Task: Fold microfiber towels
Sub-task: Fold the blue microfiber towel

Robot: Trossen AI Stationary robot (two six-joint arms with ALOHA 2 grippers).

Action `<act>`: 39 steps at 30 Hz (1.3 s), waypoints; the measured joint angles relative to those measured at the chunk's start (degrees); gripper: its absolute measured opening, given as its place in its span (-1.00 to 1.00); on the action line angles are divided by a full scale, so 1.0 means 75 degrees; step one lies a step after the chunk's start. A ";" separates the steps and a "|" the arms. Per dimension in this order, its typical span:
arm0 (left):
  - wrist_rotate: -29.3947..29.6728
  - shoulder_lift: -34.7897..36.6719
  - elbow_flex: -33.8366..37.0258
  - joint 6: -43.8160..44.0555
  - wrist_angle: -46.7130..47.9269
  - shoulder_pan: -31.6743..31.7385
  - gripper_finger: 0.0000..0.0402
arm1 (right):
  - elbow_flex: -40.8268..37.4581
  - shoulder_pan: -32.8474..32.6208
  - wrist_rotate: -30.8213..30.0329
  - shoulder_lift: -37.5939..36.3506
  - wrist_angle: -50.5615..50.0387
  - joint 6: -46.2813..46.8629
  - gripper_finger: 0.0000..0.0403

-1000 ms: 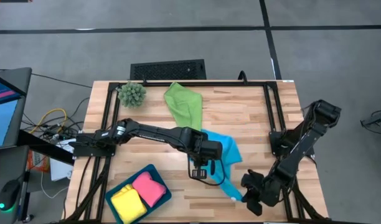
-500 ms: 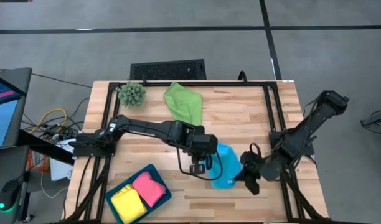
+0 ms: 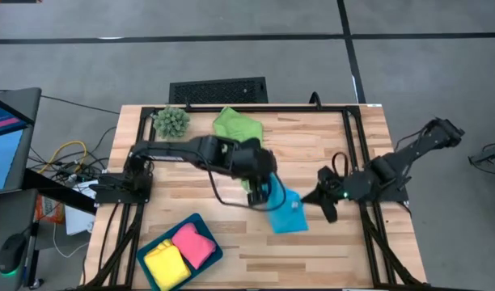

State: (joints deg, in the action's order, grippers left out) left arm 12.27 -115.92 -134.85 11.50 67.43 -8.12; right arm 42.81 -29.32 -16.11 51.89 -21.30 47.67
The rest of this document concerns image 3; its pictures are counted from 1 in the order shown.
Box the pink microfiber towel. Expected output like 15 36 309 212
171 221 218 271

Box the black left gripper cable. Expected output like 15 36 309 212
206 159 288 213

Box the black perforated box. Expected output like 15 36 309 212
168 76 269 105

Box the black computer mouse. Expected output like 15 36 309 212
0 233 28 278

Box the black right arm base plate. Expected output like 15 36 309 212
350 170 410 204

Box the potted artificial green plant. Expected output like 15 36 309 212
152 105 191 141

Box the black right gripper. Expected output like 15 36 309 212
300 166 353 224

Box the yellow cable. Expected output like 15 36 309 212
39 140 88 175

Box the white paper sheet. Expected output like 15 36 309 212
64 179 97 236

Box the black metal table frame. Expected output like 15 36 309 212
83 103 429 291

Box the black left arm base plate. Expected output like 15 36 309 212
94 171 154 205

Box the teal plastic tray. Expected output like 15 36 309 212
136 213 224 291

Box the green microfiber towel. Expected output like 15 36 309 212
213 106 264 191

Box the orange packet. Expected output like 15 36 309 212
35 195 66 225

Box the blue microfiber towel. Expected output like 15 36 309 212
265 172 309 234

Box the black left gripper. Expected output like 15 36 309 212
226 137 279 207

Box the computer monitor with blue screen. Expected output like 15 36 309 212
0 87 42 195

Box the grey side desk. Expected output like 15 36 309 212
0 167 98 291

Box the yellow microfiber towel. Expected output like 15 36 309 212
143 238 192 291

